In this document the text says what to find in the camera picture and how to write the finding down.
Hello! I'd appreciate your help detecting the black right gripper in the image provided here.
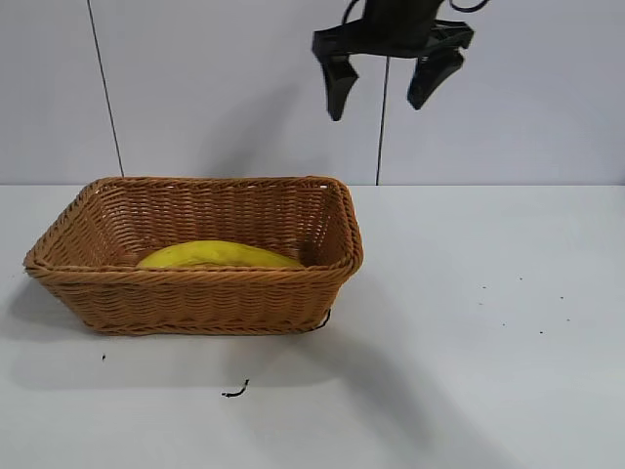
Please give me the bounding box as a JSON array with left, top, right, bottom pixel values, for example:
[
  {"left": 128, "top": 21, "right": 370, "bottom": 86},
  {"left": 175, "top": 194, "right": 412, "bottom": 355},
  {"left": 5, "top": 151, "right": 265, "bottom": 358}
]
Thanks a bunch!
[{"left": 311, "top": 0, "right": 476, "bottom": 123}]

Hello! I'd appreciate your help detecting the brown woven wicker basket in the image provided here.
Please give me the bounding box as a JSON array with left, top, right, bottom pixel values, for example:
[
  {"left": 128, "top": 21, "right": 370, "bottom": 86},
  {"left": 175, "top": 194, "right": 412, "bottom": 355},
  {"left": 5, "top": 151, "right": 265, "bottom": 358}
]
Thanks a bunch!
[{"left": 22, "top": 174, "right": 366, "bottom": 338}]

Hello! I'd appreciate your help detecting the yellow banana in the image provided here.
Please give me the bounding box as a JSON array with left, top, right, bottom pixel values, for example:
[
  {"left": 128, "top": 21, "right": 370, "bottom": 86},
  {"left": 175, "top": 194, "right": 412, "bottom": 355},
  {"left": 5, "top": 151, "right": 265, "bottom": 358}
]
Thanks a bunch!
[{"left": 135, "top": 238, "right": 304, "bottom": 270}]

